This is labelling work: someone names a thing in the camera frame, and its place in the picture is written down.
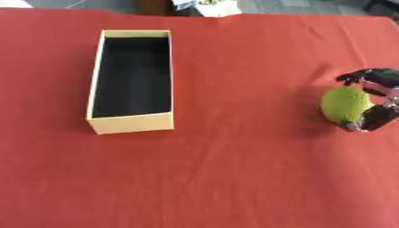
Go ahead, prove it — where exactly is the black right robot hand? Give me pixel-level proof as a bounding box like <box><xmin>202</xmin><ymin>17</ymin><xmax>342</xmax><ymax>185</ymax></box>
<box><xmin>335</xmin><ymin>68</ymin><xmax>399</xmax><ymax>133</ymax></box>

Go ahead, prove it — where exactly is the green round toy fruit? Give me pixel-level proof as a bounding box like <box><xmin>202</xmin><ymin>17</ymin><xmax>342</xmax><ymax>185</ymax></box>
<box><xmin>319</xmin><ymin>85</ymin><xmax>378</xmax><ymax>126</ymax></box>

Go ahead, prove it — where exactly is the tan cardboard box black inside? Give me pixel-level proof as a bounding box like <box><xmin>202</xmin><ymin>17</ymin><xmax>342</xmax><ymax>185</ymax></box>
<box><xmin>85</xmin><ymin>28</ymin><xmax>176</xmax><ymax>135</ymax></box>

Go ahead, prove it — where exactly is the dark chair base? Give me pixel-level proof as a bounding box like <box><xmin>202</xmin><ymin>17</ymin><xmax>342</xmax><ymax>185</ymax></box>
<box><xmin>362</xmin><ymin>0</ymin><xmax>399</xmax><ymax>13</ymax></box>

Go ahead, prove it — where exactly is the white object beyond table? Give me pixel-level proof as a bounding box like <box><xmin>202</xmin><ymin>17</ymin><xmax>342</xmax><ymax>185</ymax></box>
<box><xmin>169</xmin><ymin>0</ymin><xmax>243</xmax><ymax>18</ymax></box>

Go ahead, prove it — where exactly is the brown wooden furniture leg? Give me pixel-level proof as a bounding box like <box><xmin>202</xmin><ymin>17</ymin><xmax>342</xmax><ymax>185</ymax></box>
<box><xmin>135</xmin><ymin>0</ymin><xmax>174</xmax><ymax>17</ymax></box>

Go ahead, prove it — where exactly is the white rounded object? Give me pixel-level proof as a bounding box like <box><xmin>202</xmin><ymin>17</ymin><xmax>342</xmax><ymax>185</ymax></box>
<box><xmin>0</xmin><ymin>0</ymin><xmax>35</xmax><ymax>9</ymax></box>

